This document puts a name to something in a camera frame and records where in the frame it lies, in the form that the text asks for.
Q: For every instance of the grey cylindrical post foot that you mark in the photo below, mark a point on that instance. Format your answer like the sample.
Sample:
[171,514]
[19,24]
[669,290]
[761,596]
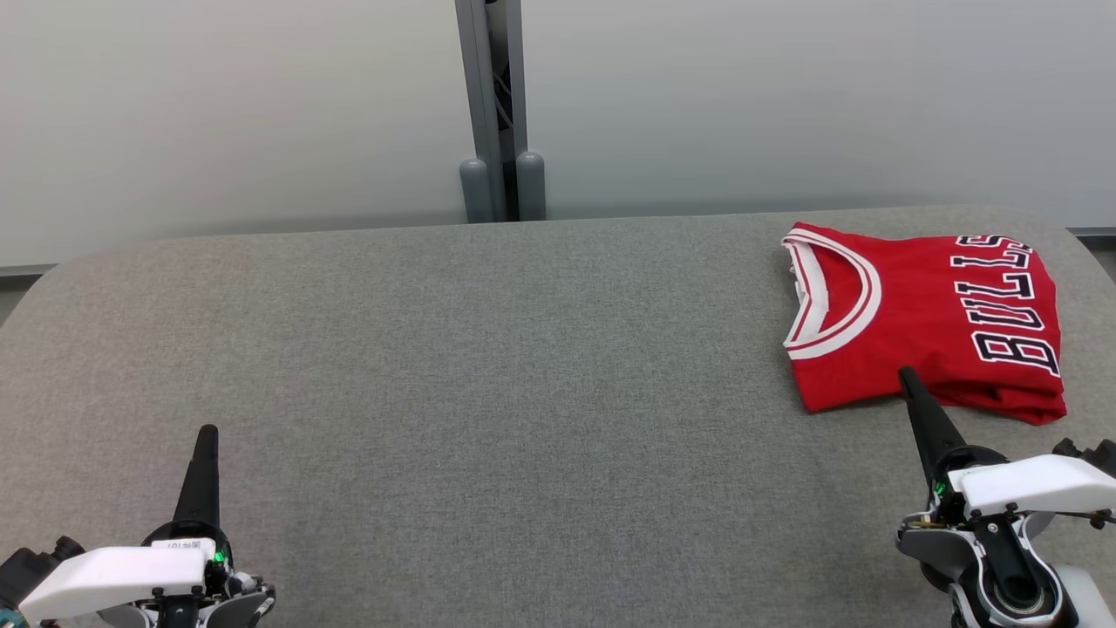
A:
[474,192]
[531,187]

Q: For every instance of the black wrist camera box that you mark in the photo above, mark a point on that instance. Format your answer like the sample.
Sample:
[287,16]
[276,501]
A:
[1090,455]
[35,563]

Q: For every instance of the red and white basketball jersey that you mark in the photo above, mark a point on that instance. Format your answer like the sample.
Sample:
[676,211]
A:
[915,296]

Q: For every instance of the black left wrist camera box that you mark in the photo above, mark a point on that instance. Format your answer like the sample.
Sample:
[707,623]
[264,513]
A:
[35,563]

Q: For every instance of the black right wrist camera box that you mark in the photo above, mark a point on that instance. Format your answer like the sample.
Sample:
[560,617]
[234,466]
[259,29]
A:
[1090,455]

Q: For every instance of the grey metal partition post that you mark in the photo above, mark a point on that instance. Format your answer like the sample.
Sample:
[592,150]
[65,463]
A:
[471,78]

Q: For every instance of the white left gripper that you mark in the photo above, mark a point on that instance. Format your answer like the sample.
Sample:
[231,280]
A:
[122,571]

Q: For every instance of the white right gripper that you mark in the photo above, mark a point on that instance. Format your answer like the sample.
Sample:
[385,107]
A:
[1037,484]

